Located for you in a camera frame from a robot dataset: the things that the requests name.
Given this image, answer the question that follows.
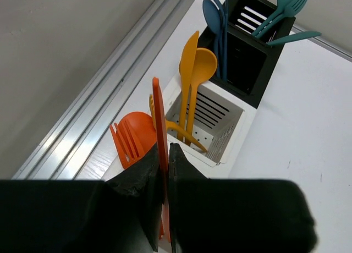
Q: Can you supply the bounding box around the blue fork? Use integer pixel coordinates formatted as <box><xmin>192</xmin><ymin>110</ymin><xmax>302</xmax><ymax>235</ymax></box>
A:
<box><xmin>212</xmin><ymin>0</ymin><xmax>225</xmax><ymax>80</ymax></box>

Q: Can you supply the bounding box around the black utensil caddy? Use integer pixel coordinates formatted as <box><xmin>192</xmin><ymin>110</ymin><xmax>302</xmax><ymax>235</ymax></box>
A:
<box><xmin>211</xmin><ymin>0</ymin><xmax>295</xmax><ymax>108</ymax></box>

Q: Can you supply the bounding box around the teal knife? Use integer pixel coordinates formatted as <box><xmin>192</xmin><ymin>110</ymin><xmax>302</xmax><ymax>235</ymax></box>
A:
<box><xmin>267</xmin><ymin>31</ymin><xmax>322</xmax><ymax>46</ymax></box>

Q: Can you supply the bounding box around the orange fork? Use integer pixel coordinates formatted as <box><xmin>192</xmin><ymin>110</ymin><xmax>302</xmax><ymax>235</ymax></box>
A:
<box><xmin>109</xmin><ymin>118</ymin><xmax>146</xmax><ymax>169</ymax></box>

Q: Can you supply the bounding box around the aluminium frame rail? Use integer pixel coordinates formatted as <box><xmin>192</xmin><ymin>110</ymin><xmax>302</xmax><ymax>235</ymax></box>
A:
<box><xmin>15</xmin><ymin>0</ymin><xmax>351</xmax><ymax>182</ymax></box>

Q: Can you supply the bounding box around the teal fork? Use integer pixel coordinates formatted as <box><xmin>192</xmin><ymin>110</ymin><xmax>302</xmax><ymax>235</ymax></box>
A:
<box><xmin>256</xmin><ymin>0</ymin><xmax>307</xmax><ymax>39</ymax></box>

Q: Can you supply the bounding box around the yellow fork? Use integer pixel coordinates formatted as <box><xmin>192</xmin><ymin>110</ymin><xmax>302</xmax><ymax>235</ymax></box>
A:
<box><xmin>149</xmin><ymin>94</ymin><xmax>207</xmax><ymax>152</ymax></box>

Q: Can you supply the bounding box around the blue spoon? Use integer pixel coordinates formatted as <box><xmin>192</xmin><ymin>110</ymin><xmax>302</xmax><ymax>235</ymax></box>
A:
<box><xmin>202</xmin><ymin>0</ymin><xmax>222</xmax><ymax>78</ymax></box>

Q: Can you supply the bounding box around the yellow spoon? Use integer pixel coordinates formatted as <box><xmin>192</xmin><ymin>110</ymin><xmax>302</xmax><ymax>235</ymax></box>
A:
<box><xmin>186</xmin><ymin>48</ymin><xmax>217</xmax><ymax>135</ymax></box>

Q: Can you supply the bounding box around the orange spoon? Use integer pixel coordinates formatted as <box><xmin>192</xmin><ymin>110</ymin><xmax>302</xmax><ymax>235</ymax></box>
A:
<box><xmin>123</xmin><ymin>112</ymin><xmax>157</xmax><ymax>153</ymax></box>

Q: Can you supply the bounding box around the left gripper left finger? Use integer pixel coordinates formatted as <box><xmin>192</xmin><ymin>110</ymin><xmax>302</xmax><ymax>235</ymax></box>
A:
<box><xmin>1</xmin><ymin>147</ymin><xmax>163</xmax><ymax>252</ymax></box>

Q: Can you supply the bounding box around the blue knife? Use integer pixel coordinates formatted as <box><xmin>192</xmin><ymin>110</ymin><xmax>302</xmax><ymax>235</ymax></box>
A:
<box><xmin>223</xmin><ymin>0</ymin><xmax>228</xmax><ymax>82</ymax></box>

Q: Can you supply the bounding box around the teal spoon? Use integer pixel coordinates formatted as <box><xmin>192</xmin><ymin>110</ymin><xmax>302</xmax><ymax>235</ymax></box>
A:
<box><xmin>252</xmin><ymin>0</ymin><xmax>293</xmax><ymax>37</ymax></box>

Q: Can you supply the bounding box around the white utensil caddy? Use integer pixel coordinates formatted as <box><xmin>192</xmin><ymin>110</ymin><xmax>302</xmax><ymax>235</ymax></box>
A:
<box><xmin>180</xmin><ymin>81</ymin><xmax>257</xmax><ymax>178</ymax></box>

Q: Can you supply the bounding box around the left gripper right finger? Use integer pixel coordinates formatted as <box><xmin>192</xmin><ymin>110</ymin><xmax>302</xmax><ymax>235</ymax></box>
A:
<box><xmin>168</xmin><ymin>144</ymin><xmax>316</xmax><ymax>252</ymax></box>

